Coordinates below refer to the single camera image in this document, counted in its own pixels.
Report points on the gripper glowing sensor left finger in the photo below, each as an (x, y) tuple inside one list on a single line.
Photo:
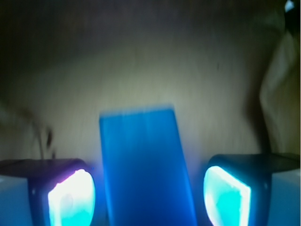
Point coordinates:
[(53, 192)]

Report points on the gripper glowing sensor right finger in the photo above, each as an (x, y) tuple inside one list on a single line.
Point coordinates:
[(253, 189)]

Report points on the blue rectangular block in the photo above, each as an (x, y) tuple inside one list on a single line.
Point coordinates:
[(145, 174)]

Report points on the brown paper bag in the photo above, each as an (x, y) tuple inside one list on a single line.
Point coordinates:
[(63, 62)]

